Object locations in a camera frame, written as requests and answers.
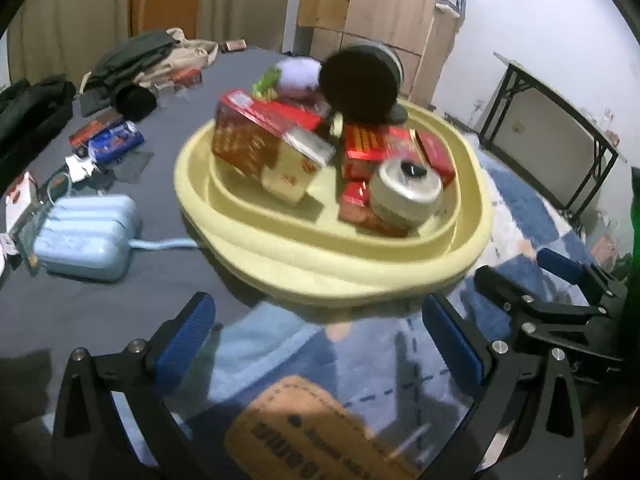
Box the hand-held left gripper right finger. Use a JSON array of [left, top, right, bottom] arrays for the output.
[[421, 294, 586, 480]]

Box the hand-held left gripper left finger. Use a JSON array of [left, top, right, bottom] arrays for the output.
[[51, 291, 217, 480]]

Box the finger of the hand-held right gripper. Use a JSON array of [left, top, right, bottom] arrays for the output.
[[537, 247, 628, 306], [474, 266, 626, 361]]

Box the yellow plastic basin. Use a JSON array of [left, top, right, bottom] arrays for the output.
[[173, 102, 496, 307]]

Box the red box gold stripe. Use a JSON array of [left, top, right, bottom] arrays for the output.
[[414, 130, 457, 187]]

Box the red box gold emblem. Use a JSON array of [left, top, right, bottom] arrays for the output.
[[338, 180, 412, 239]]

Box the large glossy red box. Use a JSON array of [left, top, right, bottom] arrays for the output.
[[341, 124, 418, 182]]

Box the red and cream carton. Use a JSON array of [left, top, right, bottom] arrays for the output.
[[211, 115, 322, 207]]

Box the slim red box silver end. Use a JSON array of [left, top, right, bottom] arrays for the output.
[[216, 89, 337, 167]]

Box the blue white plaid blanket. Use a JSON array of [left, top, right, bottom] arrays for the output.
[[115, 135, 623, 480]]

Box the grey bed sheet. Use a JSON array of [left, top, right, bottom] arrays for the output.
[[0, 45, 351, 411]]

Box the light blue ribbed case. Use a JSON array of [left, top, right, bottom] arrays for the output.
[[31, 193, 201, 282]]

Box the glassware on table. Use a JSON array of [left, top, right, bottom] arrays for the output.
[[597, 107, 623, 146]]

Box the black folding table white top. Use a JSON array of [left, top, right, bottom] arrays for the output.
[[476, 51, 628, 228]]

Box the blue snack packet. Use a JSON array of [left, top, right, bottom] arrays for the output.
[[87, 120, 146, 166]]

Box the red white small box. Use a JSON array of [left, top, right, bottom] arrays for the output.
[[4, 171, 40, 233]]

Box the red snack packet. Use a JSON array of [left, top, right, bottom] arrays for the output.
[[68, 111, 124, 151]]

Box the black fuzzy ball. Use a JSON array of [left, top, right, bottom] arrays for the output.
[[112, 85, 161, 122]]

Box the black cloth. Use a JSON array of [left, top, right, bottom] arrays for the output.
[[0, 74, 77, 163]]

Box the dark green jacket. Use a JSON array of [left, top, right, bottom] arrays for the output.
[[80, 30, 177, 103]]

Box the wooden wardrobe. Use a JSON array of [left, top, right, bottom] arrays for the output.
[[296, 0, 472, 111]]

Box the beige curtain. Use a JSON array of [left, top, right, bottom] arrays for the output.
[[7, 0, 301, 83]]

